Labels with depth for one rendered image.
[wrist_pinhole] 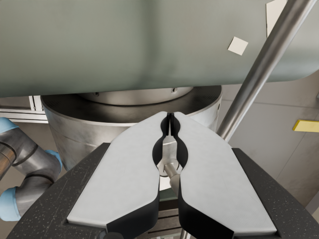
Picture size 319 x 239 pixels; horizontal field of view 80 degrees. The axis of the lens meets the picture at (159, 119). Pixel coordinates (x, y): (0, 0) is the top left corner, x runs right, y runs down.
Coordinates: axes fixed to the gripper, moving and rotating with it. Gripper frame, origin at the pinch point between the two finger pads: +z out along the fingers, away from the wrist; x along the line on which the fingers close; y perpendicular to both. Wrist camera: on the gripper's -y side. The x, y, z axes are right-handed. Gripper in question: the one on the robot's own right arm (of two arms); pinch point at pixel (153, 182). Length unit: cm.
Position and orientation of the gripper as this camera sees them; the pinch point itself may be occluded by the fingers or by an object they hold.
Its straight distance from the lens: 52.6
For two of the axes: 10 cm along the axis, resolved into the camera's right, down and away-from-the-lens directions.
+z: 9.9, -0.6, 1.6
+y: -0.3, 8.6, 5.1
